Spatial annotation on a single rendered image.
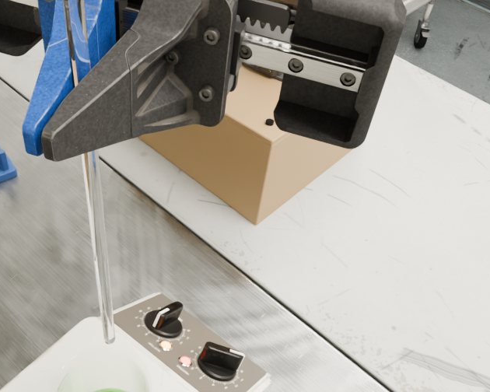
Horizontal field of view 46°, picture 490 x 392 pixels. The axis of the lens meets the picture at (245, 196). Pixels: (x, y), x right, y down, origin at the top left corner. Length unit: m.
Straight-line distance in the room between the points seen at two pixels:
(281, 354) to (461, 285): 0.21
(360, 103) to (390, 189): 0.49
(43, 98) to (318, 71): 0.10
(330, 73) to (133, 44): 0.07
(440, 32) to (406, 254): 2.50
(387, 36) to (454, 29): 2.94
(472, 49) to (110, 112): 2.88
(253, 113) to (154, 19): 0.37
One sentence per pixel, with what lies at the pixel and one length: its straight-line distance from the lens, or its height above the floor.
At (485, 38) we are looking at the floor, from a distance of 3.17.
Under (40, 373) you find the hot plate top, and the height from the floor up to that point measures 0.99.
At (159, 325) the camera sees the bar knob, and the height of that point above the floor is 0.96.
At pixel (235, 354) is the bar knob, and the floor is 0.96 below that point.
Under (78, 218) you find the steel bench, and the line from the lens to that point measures 0.63.
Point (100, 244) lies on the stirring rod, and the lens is 0.25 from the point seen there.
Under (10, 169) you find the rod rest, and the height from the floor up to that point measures 0.91.
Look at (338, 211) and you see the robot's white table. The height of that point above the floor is 0.90.
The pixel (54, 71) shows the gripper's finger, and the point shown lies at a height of 1.26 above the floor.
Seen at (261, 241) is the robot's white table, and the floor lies 0.90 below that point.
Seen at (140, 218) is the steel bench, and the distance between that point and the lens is 0.62.
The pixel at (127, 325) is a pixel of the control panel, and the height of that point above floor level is 0.96.
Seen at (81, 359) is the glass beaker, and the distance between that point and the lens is 0.36.
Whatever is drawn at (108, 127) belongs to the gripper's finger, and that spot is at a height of 1.24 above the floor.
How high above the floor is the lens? 1.37
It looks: 46 degrees down
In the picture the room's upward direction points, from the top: 9 degrees clockwise
